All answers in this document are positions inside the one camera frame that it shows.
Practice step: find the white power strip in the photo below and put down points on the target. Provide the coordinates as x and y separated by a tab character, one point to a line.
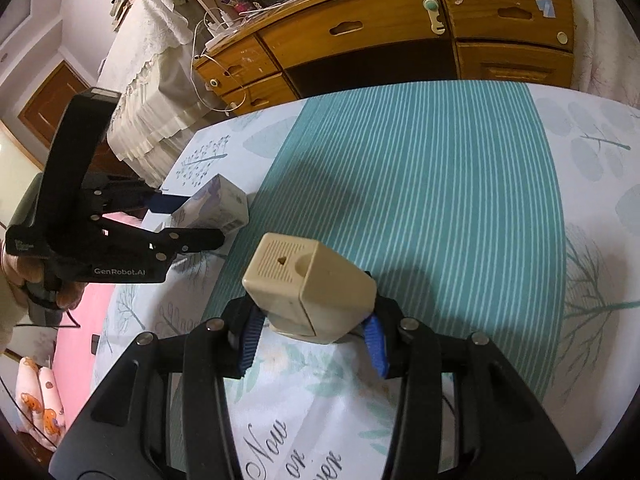
220	27

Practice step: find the white and purple small box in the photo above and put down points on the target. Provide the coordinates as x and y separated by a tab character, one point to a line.
220	205

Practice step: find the pale green drawer lock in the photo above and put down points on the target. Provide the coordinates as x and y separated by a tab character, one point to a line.
433	10

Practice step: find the beige plastic block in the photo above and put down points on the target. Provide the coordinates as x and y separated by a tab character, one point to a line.
310	285

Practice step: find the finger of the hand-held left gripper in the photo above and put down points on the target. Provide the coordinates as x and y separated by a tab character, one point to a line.
165	205
200	240

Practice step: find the black flat rectangular device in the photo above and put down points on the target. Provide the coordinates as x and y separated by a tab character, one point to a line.
94	345

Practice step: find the pale blue tree-print tablecloth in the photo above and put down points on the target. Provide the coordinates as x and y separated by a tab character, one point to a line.
425	185

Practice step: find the cream leaf-print curtain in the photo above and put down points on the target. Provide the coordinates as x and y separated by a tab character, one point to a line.
610	35

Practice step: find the wooden desk with drawers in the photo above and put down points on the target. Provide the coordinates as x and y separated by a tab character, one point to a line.
370	30

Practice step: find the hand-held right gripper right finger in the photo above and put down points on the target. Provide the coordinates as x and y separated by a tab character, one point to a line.
376	347

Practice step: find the brown wooden door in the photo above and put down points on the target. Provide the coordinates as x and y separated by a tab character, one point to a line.
55	100

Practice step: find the person's left forearm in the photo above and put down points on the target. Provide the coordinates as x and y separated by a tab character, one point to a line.
10	315

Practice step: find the pink cartoon-print pillow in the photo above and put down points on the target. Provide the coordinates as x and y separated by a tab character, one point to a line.
42	400

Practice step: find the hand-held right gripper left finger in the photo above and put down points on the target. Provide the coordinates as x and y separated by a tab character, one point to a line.
247	347

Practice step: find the pink fleece blanket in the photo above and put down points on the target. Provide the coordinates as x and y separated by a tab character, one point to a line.
80	355

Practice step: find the white round floral placemat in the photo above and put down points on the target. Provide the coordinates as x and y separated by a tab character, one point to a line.
310	410

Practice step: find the person's left hand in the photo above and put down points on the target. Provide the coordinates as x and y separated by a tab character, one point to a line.
22	267

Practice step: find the cream lace cover cloth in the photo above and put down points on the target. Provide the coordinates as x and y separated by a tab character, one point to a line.
150	85

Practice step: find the pale blue sticker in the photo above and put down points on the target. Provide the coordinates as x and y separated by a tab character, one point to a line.
546	6

